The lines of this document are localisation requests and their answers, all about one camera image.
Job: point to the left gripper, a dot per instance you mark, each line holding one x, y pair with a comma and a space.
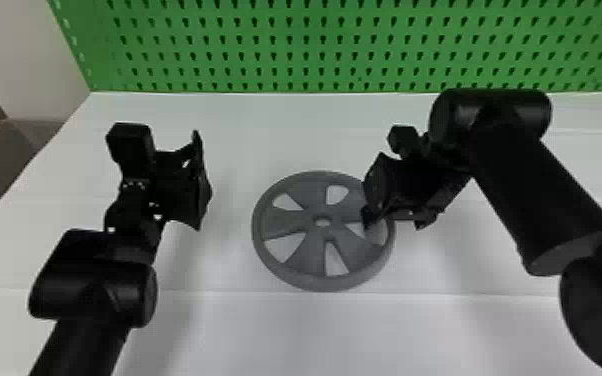
170, 184

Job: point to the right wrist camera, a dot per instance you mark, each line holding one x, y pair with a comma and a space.
405, 140

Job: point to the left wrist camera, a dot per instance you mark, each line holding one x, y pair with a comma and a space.
130, 147

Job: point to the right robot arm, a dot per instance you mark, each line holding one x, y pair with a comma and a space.
537, 199

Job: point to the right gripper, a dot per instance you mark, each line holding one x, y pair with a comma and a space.
422, 189

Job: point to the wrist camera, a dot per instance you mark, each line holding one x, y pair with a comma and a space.
130, 147
405, 140

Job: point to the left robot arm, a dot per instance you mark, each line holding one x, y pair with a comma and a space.
93, 283

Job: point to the grey wheel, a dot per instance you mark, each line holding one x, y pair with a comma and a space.
306, 246

